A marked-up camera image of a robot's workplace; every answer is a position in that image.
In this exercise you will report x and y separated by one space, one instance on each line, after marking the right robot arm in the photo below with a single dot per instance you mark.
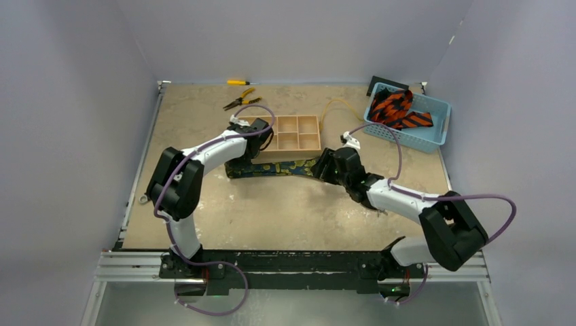
452 234

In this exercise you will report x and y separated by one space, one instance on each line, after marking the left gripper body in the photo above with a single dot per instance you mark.
251 157

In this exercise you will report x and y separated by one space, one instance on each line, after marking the blue floral tie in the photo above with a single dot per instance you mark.
240 170

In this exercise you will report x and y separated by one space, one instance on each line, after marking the light blue plastic basket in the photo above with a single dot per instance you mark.
423 139

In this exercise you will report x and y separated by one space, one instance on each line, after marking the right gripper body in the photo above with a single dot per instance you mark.
325 164

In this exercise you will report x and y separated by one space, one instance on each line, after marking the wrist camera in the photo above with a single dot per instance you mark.
236 120
348 140

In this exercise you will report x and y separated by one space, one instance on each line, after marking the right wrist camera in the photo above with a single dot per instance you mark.
348 140

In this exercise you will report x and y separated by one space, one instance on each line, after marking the yellow handled screwdriver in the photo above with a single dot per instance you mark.
233 82

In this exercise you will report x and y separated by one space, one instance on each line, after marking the black base frame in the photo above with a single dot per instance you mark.
364 272

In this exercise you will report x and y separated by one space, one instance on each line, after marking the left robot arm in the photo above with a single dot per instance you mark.
176 184

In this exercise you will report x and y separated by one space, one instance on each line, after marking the black handled cutters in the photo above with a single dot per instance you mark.
373 208

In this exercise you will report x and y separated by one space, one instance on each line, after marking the wooden compartment tray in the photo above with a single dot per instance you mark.
296 137

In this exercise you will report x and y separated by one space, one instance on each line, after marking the black flat box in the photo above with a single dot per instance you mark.
375 79

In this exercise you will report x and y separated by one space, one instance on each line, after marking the orange black striped tie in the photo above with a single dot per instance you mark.
393 110

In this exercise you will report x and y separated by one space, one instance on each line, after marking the yellow black pliers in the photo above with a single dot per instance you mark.
241 100

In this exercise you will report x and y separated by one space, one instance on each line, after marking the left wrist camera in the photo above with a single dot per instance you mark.
236 120

